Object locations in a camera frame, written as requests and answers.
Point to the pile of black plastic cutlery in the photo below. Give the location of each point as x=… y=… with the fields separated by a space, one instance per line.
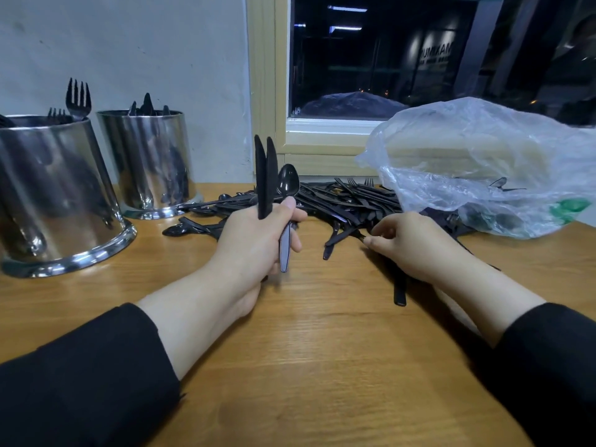
x=344 y=205

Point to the person's right hand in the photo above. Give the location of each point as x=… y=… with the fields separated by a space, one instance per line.
x=414 y=246

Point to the person's left forearm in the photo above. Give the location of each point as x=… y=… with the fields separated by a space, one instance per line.
x=93 y=377

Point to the clear plastic bag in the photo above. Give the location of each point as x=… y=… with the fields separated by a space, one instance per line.
x=484 y=153

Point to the bundle of black cutlery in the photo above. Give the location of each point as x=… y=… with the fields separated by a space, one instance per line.
x=6 y=120
x=132 y=108

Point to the dark parked car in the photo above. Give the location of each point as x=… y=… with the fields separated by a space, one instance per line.
x=349 y=105

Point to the lone black plastic knife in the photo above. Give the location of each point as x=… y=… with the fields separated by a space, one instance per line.
x=288 y=181

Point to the black plastic fork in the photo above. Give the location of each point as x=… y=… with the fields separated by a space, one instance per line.
x=58 y=114
x=78 y=96

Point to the person's left hand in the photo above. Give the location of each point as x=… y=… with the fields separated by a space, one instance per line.
x=247 y=246

